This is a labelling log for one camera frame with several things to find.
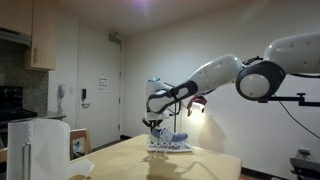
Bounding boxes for wooden wall cabinet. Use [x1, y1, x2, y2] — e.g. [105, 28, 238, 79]
[0, 0, 57, 72]

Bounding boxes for white paper door notice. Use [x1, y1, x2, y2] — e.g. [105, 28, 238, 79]
[97, 77, 110, 94]

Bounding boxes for floor lamp with red head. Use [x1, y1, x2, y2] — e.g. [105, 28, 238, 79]
[171, 94, 209, 138]

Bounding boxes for grey door closer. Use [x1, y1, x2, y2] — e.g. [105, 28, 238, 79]
[108, 32, 123, 46]

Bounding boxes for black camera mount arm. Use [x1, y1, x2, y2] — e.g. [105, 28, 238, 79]
[258, 92, 320, 108]

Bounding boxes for black door lock handle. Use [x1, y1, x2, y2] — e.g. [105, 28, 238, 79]
[80, 88, 91, 110]

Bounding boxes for grey range hood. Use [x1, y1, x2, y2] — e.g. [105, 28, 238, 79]
[0, 28, 33, 48]

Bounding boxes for white door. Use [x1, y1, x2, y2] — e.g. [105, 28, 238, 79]
[76, 23, 123, 149]

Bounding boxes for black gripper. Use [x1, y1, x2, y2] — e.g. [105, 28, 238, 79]
[142, 116, 165, 133]

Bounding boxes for grey purple sneaker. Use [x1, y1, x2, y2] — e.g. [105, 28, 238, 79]
[143, 127, 190, 161]

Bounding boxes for wide wooden chair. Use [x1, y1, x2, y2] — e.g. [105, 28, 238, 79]
[69, 128, 93, 161]

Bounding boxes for black equipment stand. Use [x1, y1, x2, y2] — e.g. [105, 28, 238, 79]
[289, 157, 320, 180]

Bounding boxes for white wall phone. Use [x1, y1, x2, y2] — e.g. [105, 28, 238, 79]
[56, 83, 67, 115]

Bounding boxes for thin black hanging cable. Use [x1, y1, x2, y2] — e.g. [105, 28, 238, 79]
[276, 99, 320, 141]

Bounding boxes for metal paper towel holder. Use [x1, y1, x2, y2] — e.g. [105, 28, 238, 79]
[21, 142, 33, 180]

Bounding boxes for white paper towel roll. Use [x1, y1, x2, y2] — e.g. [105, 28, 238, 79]
[6, 118, 96, 180]

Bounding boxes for black kitchen stove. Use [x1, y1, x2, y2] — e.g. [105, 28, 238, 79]
[0, 85, 38, 135]

